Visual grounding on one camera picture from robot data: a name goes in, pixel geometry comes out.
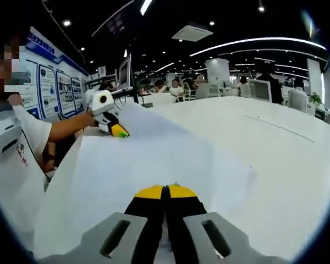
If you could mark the ceiling air conditioner vent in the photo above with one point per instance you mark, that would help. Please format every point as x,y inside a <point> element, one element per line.
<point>192,33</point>

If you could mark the white office column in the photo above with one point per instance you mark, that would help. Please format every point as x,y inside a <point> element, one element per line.
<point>217,71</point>
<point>314,78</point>

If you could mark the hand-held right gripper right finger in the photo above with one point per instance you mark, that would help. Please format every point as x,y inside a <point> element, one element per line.
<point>187,220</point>

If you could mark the person's dark trousers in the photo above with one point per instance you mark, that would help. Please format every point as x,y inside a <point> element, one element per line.
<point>59,151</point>

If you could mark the group of white office chairs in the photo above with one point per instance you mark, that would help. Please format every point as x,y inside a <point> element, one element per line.
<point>261,90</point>

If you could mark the white grey chest device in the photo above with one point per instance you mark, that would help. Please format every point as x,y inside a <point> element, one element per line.
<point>2,134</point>

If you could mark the white framed computer monitor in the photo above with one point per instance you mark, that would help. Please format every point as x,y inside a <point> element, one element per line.
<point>124,72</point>

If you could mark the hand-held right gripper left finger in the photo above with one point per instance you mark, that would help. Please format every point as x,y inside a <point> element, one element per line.
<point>143,220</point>

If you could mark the green potted plant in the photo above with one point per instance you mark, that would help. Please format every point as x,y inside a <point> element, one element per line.
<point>315,99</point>

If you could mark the dark hanging display screen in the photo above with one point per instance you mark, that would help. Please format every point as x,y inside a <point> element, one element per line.
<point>115,22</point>

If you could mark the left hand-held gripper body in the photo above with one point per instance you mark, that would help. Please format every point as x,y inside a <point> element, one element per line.
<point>100,101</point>

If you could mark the thin curved ceiling light strip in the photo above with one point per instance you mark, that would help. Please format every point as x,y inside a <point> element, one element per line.
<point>250,41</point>

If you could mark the wide curved ceiling light strip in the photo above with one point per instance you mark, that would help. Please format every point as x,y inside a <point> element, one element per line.
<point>145,6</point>

